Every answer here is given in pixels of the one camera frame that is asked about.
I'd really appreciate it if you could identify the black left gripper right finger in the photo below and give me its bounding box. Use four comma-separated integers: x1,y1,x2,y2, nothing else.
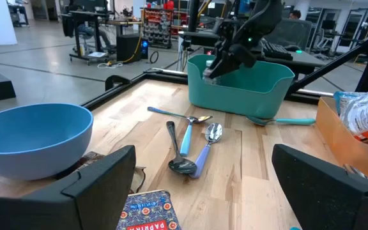
271,143,368,230

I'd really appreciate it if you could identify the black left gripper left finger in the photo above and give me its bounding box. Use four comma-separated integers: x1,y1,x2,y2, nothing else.
0,145,137,230

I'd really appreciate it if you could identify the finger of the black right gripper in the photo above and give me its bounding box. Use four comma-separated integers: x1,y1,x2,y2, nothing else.
208,47,248,80

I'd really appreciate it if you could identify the orange chicken ramen packet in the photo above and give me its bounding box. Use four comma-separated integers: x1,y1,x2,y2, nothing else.
339,91,368,148

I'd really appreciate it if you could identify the blue ramen packet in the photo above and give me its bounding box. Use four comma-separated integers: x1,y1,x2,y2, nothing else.
333,83,368,111

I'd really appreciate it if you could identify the black keyboard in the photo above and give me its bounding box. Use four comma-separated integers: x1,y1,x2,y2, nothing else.
262,40,294,61

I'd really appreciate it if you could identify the teal plastic bin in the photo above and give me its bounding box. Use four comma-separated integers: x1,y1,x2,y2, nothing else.
187,54,296,120

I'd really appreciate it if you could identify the grey office chair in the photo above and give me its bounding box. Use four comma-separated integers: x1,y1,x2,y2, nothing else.
263,18,312,54

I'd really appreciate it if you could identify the orange plastic bin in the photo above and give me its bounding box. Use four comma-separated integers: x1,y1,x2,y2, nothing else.
315,96,368,187

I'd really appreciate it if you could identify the blue bowl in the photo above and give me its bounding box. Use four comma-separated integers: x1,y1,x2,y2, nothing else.
0,102,95,181

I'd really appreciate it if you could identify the parts shelf with red bins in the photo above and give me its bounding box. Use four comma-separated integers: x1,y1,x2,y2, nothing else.
141,0,185,49

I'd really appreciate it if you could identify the black computer tower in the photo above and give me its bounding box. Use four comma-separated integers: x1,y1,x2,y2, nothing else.
116,33,149,64

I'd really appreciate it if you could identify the black desk workstation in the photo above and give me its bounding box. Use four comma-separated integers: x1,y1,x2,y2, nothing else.
61,0,143,66

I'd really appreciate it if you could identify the gold spoon blue handle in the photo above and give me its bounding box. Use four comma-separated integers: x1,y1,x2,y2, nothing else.
147,106,213,124

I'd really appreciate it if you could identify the silver spoon light blue handle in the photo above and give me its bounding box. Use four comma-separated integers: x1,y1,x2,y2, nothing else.
179,116,201,157

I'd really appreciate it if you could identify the silver spoon purple handle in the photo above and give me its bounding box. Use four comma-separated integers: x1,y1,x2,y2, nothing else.
188,122,224,180

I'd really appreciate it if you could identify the black frame clamp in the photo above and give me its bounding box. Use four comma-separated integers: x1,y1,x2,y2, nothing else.
105,75,132,92

